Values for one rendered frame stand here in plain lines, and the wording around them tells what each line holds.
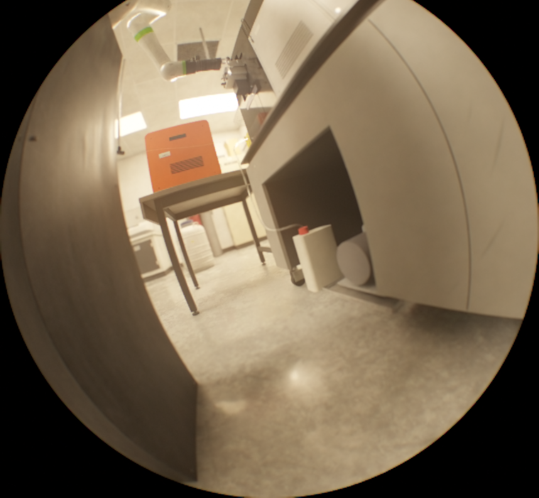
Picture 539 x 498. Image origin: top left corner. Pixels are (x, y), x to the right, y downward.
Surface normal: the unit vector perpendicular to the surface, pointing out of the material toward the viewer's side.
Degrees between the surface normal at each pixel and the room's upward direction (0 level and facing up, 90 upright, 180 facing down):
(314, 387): 0
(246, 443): 0
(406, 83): 90
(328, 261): 90
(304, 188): 90
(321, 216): 90
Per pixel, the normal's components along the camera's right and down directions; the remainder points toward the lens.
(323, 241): 0.34, -0.07
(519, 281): -0.89, 0.29
